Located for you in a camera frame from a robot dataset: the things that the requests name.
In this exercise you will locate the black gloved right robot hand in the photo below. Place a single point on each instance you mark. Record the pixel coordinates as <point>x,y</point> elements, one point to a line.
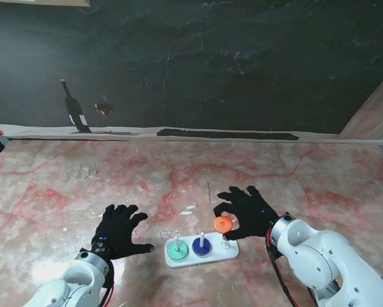
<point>252,214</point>

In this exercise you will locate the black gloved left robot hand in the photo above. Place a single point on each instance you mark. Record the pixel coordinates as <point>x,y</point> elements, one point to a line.
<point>117,231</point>

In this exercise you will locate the white Hanoi tower base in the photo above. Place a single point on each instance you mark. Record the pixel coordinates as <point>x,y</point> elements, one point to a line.
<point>216,256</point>

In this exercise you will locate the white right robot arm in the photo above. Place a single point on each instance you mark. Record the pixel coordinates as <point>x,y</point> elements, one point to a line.
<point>319,256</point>

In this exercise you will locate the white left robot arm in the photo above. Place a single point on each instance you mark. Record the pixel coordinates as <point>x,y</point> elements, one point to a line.
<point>76,281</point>

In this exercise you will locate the leaning wooden plank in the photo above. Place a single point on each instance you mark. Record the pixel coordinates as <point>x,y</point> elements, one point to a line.
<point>373,112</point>

